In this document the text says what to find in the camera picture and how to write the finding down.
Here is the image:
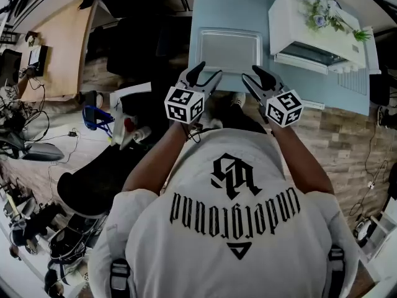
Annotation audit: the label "metal wire oven rack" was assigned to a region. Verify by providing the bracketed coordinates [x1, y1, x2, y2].
[336, 68, 369, 96]

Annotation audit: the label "person's right forearm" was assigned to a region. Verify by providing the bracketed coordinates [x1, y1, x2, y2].
[272, 124, 335, 195]

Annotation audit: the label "grey shoulder strap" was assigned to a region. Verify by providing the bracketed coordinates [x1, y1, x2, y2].
[327, 244, 345, 298]
[110, 258, 131, 298]

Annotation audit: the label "black monitor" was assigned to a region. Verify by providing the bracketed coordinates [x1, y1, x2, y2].
[0, 48, 23, 88]

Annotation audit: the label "light wooden desk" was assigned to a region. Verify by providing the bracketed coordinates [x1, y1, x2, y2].
[12, 0, 99, 102]

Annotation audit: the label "person's white shoe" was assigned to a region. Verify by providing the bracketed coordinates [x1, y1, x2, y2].
[231, 91, 246, 107]

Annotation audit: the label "white printed t-shirt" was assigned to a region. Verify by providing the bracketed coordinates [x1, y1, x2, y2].
[87, 128, 362, 298]

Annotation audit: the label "black cord bracelet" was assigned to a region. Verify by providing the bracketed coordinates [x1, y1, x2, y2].
[182, 122, 205, 144]

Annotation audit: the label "person's left forearm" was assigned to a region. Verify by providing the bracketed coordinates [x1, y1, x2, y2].
[122, 121, 199, 197]

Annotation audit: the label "white paper sheet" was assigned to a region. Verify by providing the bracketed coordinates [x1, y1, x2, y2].
[109, 81, 153, 117]

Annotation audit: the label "small dark desk ornament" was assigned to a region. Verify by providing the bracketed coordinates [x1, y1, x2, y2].
[25, 30, 41, 48]

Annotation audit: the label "small green potted plant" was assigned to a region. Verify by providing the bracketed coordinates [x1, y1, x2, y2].
[352, 29, 372, 43]

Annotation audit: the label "black white box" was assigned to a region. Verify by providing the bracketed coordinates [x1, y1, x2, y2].
[27, 44, 50, 77]

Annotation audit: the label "blue metal frame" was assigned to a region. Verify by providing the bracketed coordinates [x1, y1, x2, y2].
[82, 104, 115, 138]

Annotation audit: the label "white plush toy red spots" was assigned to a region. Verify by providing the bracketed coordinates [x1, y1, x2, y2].
[112, 113, 153, 150]

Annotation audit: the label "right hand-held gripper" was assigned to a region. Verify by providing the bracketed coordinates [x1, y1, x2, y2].
[241, 64, 305, 129]

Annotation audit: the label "white black round device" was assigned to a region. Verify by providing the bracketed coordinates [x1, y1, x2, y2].
[353, 218, 373, 241]

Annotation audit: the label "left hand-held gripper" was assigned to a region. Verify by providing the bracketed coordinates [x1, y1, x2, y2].
[163, 61, 224, 125]

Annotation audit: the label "silver baking tray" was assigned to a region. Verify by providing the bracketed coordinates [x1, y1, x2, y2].
[194, 26, 264, 76]

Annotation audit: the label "white toaster oven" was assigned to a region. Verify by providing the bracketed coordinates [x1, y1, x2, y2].
[268, 0, 372, 76]

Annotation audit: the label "artificial flower bouquet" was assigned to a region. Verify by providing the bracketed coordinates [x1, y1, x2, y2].
[297, 0, 357, 34]

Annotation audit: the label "light blue table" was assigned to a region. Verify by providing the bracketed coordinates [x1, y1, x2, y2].
[187, 0, 372, 117]

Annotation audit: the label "white rectangular panel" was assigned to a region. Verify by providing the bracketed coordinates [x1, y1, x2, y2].
[363, 25, 382, 75]

